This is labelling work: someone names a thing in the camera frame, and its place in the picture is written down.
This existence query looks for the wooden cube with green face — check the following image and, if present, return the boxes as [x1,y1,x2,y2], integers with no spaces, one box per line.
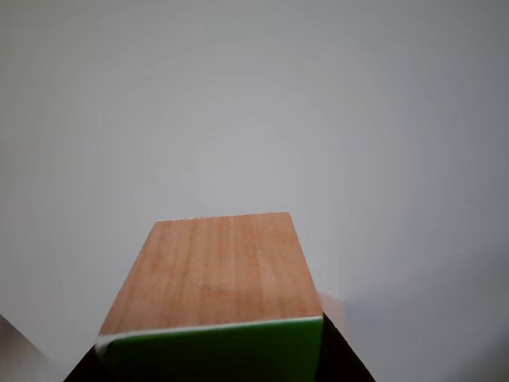
[96,212,324,382]

